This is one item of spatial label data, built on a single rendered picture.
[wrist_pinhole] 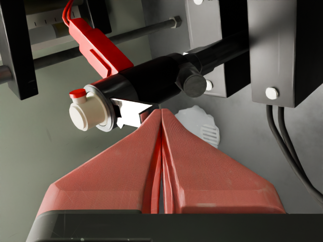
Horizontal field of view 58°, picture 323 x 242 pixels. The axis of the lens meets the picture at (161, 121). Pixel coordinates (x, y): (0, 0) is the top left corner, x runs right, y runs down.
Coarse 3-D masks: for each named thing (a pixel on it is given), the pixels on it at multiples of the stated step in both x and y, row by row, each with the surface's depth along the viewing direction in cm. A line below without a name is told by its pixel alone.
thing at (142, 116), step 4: (148, 108) 13; (152, 108) 13; (156, 108) 13; (140, 112) 13; (144, 112) 13; (148, 112) 13; (140, 116) 12; (144, 116) 13; (140, 120) 13; (144, 120) 13; (140, 124) 13
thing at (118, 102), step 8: (112, 104) 15; (120, 104) 15; (128, 104) 14; (136, 104) 14; (144, 104) 13; (152, 104) 13; (128, 112) 15; (136, 112) 14; (120, 120) 15; (128, 120) 15; (136, 120) 14
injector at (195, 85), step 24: (216, 48) 22; (240, 48) 23; (120, 72) 17; (144, 72) 17; (168, 72) 18; (192, 72) 17; (120, 96) 15; (144, 96) 16; (168, 96) 18; (192, 96) 17
